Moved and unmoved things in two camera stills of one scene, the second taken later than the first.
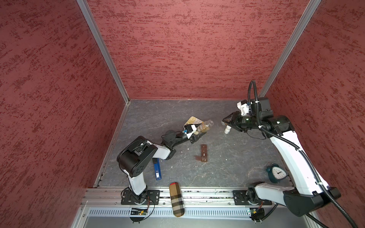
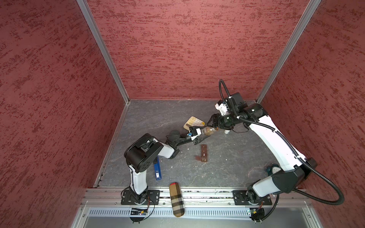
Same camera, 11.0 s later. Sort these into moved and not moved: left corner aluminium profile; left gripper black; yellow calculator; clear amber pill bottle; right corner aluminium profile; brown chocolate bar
Moved: left gripper black; clear amber pill bottle
Not moved: right corner aluminium profile; brown chocolate bar; yellow calculator; left corner aluminium profile
